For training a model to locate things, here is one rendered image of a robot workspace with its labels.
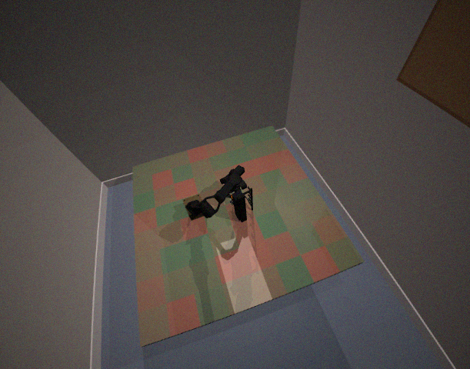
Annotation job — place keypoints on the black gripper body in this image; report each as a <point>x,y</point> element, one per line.
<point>243,185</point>

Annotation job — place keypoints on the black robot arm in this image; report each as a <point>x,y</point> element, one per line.
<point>231,180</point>

